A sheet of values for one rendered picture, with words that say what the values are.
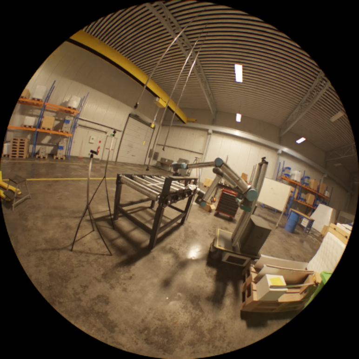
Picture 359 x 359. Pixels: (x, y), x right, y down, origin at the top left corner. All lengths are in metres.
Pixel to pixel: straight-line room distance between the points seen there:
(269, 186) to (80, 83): 13.34
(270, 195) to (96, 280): 6.17
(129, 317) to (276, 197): 5.98
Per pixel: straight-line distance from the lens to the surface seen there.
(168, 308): 1.45
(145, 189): 1.58
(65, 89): 10.22
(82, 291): 1.51
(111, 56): 7.69
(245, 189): 1.49
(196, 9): 7.33
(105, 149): 10.78
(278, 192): 5.92
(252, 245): 2.05
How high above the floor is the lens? 1.36
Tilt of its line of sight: 8 degrees down
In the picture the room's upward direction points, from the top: 16 degrees clockwise
